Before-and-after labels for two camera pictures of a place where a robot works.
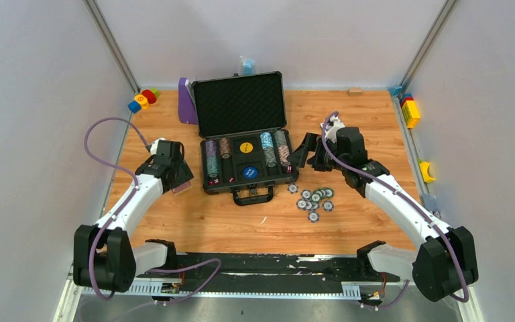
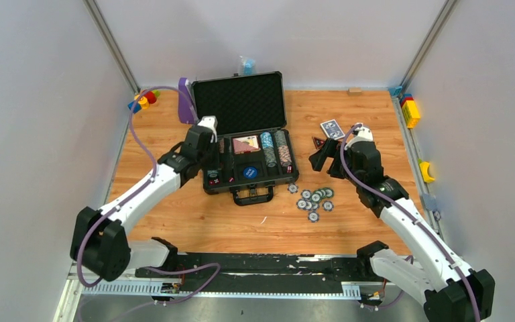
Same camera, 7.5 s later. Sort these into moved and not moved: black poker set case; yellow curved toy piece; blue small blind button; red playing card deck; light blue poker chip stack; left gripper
Moved: left gripper; red playing card deck
Not moved: yellow curved toy piece; blue small blind button; black poker set case; light blue poker chip stack
